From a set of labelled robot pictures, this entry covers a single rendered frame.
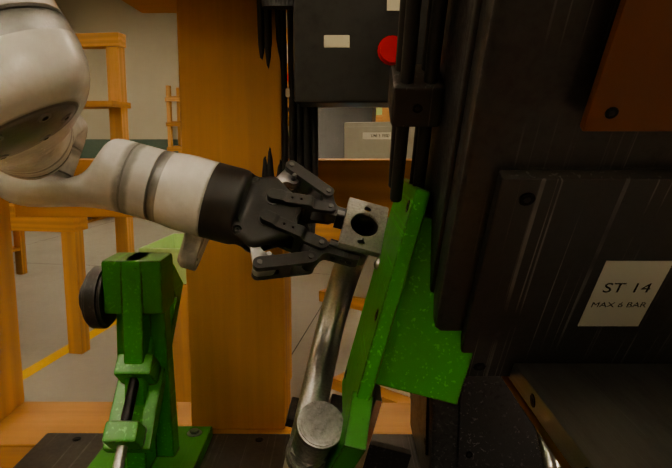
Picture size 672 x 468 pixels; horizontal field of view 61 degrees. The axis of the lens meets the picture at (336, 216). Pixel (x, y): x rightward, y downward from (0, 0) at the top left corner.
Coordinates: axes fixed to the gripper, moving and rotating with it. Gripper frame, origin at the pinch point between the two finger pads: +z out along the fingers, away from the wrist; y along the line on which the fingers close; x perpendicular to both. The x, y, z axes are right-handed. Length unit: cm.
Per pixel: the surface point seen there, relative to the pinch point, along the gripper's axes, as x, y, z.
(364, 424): -3.1, -18.1, 3.9
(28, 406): 54, -11, -41
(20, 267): 478, 190, -265
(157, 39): 703, 794, -384
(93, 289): 16.0, -5.3, -26.1
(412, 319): -6.7, -10.4, 5.7
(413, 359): -4.5, -12.7, 6.7
